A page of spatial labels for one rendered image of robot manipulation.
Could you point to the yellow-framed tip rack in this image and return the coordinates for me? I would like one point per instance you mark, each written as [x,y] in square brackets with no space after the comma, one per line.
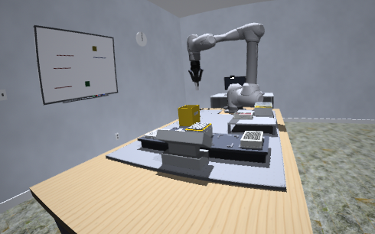
[206,128]

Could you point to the yellow open-top bin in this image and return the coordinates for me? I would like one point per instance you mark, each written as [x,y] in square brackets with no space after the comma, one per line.
[189,115]

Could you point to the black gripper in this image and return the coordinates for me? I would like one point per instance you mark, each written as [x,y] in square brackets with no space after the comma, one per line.
[195,68]

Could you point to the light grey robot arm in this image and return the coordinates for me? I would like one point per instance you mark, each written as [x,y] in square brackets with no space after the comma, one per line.
[237,95]

